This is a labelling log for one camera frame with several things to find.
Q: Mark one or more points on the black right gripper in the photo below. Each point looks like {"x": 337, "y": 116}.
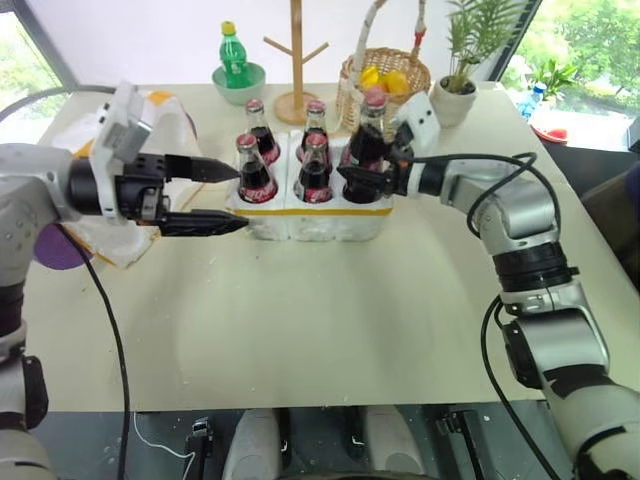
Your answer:
{"x": 394, "y": 177}

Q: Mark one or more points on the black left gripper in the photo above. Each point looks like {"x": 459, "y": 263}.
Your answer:
{"x": 137, "y": 192}

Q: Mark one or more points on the glass cola bottle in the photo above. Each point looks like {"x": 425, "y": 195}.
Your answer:
{"x": 315, "y": 125}
{"x": 314, "y": 177}
{"x": 369, "y": 142}
{"x": 256, "y": 180}
{"x": 261, "y": 135}

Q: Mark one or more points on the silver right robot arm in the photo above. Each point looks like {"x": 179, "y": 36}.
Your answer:
{"x": 545, "y": 345}

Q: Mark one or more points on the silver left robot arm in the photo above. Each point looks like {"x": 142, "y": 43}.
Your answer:
{"x": 30, "y": 180}

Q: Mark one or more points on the white foam crate yellow tape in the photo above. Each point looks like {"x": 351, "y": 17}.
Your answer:
{"x": 310, "y": 222}

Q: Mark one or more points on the yellow fruit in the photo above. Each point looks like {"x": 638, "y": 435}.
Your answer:
{"x": 395, "y": 82}
{"x": 370, "y": 77}

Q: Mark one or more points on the light green bowl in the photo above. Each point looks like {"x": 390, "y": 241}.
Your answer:
{"x": 240, "y": 94}

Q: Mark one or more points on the white plant pot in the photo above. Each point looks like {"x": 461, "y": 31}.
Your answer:
{"x": 452, "y": 107}

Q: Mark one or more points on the wooden mug tree stand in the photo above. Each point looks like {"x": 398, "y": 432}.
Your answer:
{"x": 297, "y": 75}

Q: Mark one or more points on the green soda bottle yellow cap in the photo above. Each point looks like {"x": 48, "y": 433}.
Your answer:
{"x": 233, "y": 57}

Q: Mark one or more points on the purple round mat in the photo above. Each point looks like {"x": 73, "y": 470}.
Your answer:
{"x": 57, "y": 252}

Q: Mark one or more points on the green leafy plant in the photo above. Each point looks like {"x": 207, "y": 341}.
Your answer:
{"x": 472, "y": 35}

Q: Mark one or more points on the clear water bottle blue cap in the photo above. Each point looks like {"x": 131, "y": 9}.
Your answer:
{"x": 531, "y": 102}

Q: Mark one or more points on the red and white dish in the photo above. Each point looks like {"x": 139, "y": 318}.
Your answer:
{"x": 552, "y": 134}

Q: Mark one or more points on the small green plant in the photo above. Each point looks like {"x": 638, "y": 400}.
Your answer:
{"x": 552, "y": 77}

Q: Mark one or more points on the dark side table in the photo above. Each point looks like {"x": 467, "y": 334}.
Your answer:
{"x": 610, "y": 200}

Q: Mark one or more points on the black clamp block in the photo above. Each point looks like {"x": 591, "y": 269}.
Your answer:
{"x": 199, "y": 445}
{"x": 460, "y": 440}

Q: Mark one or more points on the grey rounded shape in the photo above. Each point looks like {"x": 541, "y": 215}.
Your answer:
{"x": 392, "y": 445}
{"x": 250, "y": 445}

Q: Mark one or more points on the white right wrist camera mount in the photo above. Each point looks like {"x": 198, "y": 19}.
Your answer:
{"x": 422, "y": 117}

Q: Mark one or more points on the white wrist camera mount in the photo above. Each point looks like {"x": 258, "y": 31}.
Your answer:
{"x": 120, "y": 112}
{"x": 422, "y": 117}

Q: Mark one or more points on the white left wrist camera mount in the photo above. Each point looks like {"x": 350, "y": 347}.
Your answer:
{"x": 120, "y": 112}

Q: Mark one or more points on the dark window frame post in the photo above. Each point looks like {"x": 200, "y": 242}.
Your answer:
{"x": 517, "y": 37}
{"x": 47, "y": 42}

